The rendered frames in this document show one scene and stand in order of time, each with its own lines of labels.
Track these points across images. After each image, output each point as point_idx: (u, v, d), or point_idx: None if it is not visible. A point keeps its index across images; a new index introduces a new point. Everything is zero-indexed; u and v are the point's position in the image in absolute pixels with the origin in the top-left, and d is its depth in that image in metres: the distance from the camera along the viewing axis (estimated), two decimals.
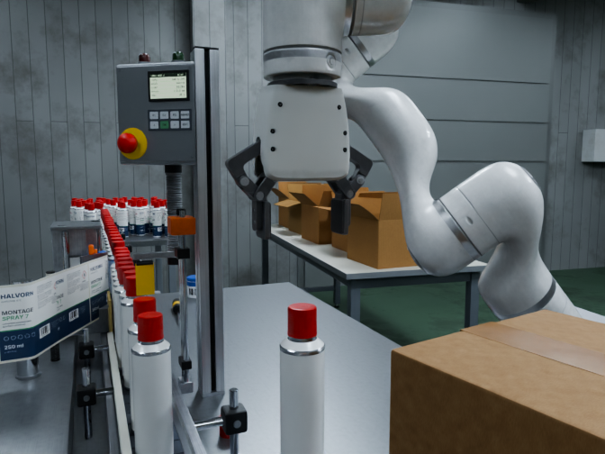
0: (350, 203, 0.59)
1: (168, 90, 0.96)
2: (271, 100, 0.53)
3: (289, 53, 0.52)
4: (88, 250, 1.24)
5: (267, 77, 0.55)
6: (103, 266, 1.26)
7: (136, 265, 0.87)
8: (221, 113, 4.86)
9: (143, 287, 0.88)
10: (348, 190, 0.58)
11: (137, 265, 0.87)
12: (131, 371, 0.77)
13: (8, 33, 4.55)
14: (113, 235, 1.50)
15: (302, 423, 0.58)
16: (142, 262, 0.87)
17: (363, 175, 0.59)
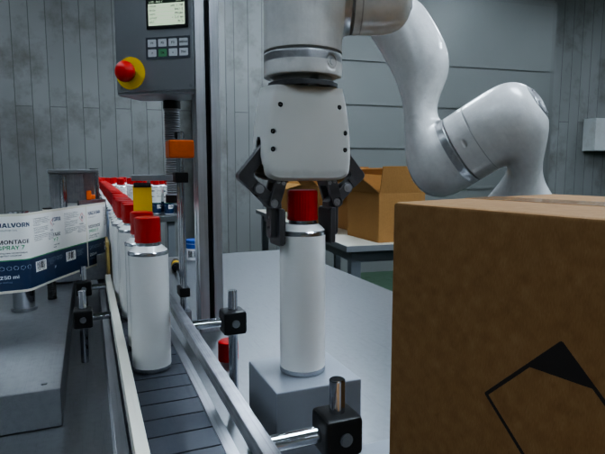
0: (338, 211, 0.58)
1: (167, 16, 0.95)
2: (271, 100, 0.53)
3: (289, 53, 0.52)
4: (85, 195, 1.23)
5: (267, 77, 0.55)
6: (101, 212, 1.25)
7: (133, 186, 0.86)
8: (221, 98, 4.84)
9: (140, 210, 0.87)
10: (337, 197, 0.58)
11: (135, 186, 0.86)
12: (128, 285, 0.76)
13: (7, 18, 4.54)
14: (112, 189, 1.48)
15: (302, 308, 0.56)
16: (140, 185, 0.86)
17: (351, 184, 0.59)
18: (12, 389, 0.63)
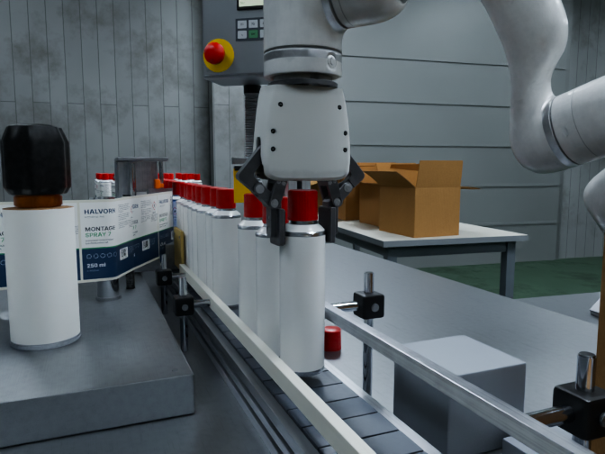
0: (338, 211, 0.58)
1: None
2: (271, 100, 0.53)
3: (290, 53, 0.52)
4: (155, 184, 1.20)
5: (268, 77, 0.55)
6: (168, 201, 1.22)
7: (234, 169, 0.83)
8: (239, 95, 4.82)
9: (240, 195, 0.84)
10: (337, 197, 0.58)
11: (236, 169, 0.83)
12: (242, 268, 0.73)
13: (25, 14, 4.51)
14: (169, 180, 1.46)
15: (302, 308, 0.56)
16: (241, 167, 0.83)
17: (351, 184, 0.59)
18: (144, 376, 0.61)
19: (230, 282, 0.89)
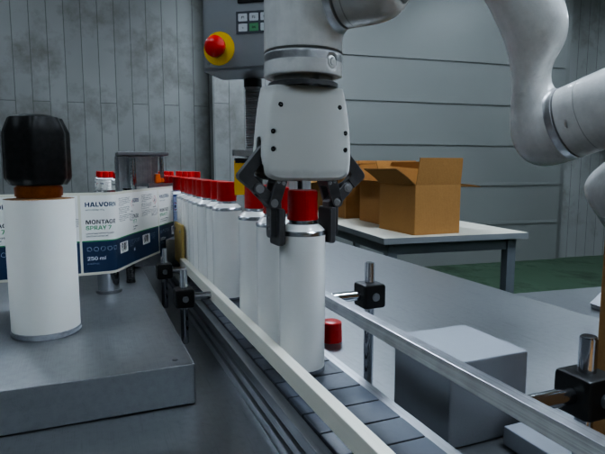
0: (338, 211, 0.58)
1: None
2: (272, 100, 0.53)
3: (290, 53, 0.52)
4: (155, 178, 1.20)
5: (268, 77, 0.55)
6: (168, 195, 1.22)
7: (235, 162, 0.83)
8: (239, 94, 4.82)
9: (241, 186, 0.84)
10: (337, 197, 0.58)
11: (237, 161, 0.83)
12: (243, 260, 0.73)
13: (25, 13, 4.51)
14: (169, 176, 1.46)
15: (302, 308, 0.56)
16: (241, 159, 0.83)
17: (352, 185, 0.59)
18: (145, 365, 0.61)
19: (230, 275, 0.89)
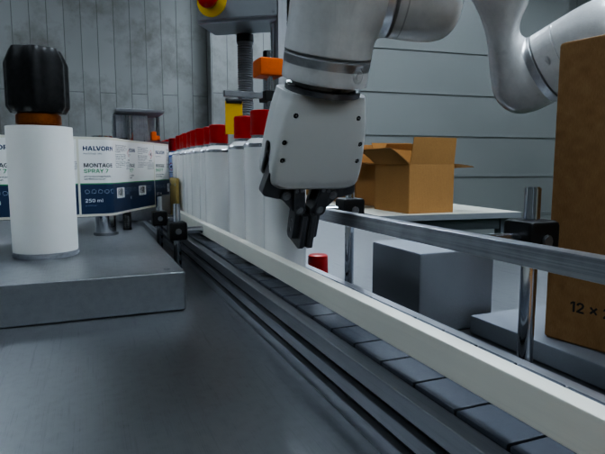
0: (319, 217, 0.57)
1: None
2: (287, 110, 0.49)
3: (313, 65, 0.47)
4: (151, 136, 1.24)
5: (286, 76, 0.50)
6: (165, 153, 1.26)
7: (226, 102, 0.87)
8: (238, 83, 4.86)
9: (232, 126, 0.88)
10: (321, 206, 0.56)
11: (227, 102, 0.87)
12: (232, 187, 0.77)
13: (25, 3, 4.55)
14: None
15: (284, 212, 0.60)
16: (232, 100, 0.87)
17: (338, 194, 0.57)
18: (139, 272, 0.65)
19: (221, 213, 0.93)
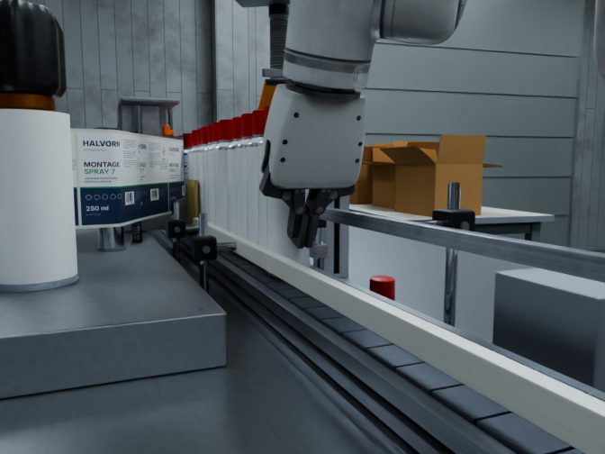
0: (319, 217, 0.57)
1: None
2: (287, 110, 0.49)
3: (313, 64, 0.47)
4: (164, 130, 1.05)
5: (286, 76, 0.50)
6: (179, 150, 1.08)
7: (266, 85, 0.68)
8: (244, 80, 4.67)
9: None
10: (321, 206, 0.56)
11: (267, 85, 0.68)
12: (253, 189, 0.69)
13: None
14: None
15: (288, 212, 0.59)
16: (274, 84, 0.68)
17: (338, 194, 0.57)
18: (162, 314, 0.46)
19: None
